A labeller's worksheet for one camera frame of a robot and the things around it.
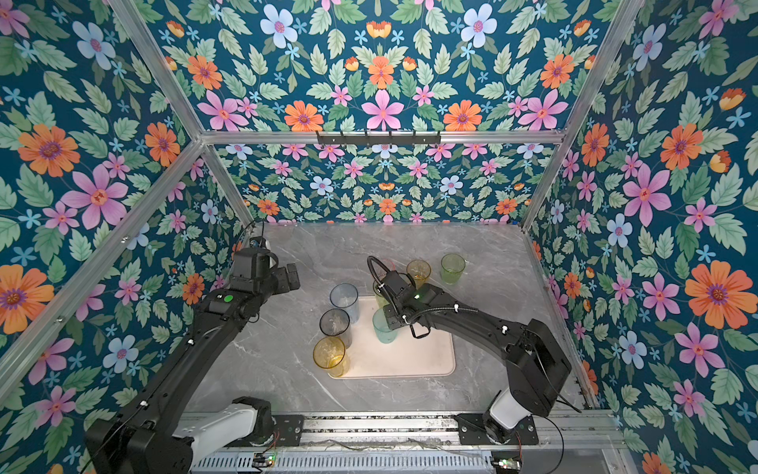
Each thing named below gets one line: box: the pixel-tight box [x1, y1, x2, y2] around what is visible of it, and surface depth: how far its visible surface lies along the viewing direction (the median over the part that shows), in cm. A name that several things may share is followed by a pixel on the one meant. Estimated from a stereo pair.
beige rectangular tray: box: [345, 296, 456, 380], surface depth 87 cm
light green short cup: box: [440, 252, 466, 285], surface depth 102 cm
